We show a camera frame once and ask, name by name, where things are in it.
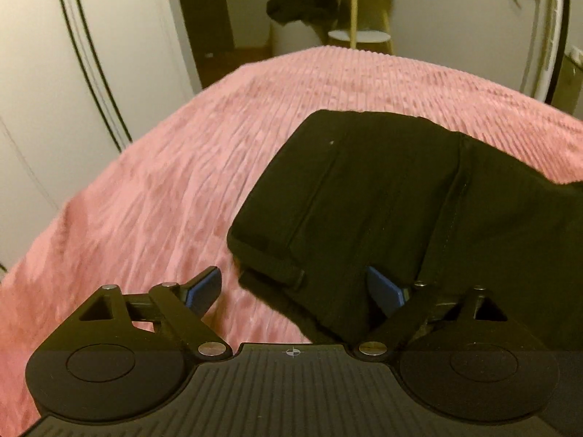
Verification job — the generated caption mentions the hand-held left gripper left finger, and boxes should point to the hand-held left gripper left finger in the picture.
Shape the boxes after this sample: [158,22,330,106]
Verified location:
[64,267,233,361]

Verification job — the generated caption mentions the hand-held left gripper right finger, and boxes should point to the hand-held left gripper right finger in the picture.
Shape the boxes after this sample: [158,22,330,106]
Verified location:
[357,266,516,361]

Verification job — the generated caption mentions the black pants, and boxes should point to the black pants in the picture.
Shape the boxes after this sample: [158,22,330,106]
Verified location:
[226,109,583,352]

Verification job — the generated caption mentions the pink ribbed blanket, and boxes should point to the pink ribbed blanket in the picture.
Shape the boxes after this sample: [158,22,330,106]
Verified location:
[0,46,583,433]

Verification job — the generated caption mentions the white wardrobe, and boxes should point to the white wardrobe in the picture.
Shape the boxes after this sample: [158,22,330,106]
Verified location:
[0,0,203,275]

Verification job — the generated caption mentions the white laundry basket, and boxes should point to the white laundry basket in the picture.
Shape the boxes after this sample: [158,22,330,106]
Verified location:
[270,19,329,56]

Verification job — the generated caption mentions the dark brown door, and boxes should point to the dark brown door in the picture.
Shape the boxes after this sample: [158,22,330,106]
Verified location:
[174,0,238,52]

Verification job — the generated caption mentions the white round side table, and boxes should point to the white round side table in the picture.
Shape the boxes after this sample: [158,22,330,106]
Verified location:
[318,0,395,54]

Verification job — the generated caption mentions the dark clothes pile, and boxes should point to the dark clothes pile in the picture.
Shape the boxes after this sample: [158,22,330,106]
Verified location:
[266,0,340,27]

